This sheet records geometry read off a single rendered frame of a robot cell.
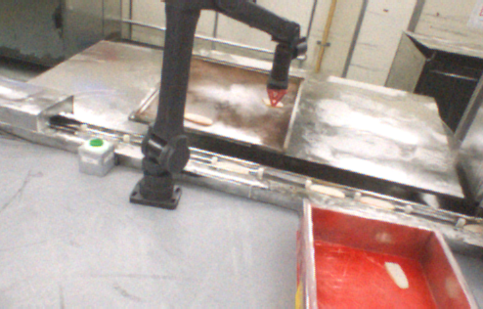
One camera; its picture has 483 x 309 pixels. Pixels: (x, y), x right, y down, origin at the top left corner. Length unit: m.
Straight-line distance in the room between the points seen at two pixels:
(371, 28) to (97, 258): 3.92
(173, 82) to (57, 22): 2.95
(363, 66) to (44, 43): 3.17
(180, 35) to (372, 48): 3.74
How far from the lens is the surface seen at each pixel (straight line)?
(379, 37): 4.47
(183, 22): 0.85
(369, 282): 0.95
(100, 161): 1.09
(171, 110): 0.91
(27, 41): 4.04
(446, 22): 4.86
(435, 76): 2.79
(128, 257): 0.89
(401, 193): 1.33
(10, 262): 0.92
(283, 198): 1.06
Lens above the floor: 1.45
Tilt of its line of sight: 28 degrees down
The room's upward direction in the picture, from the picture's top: 10 degrees clockwise
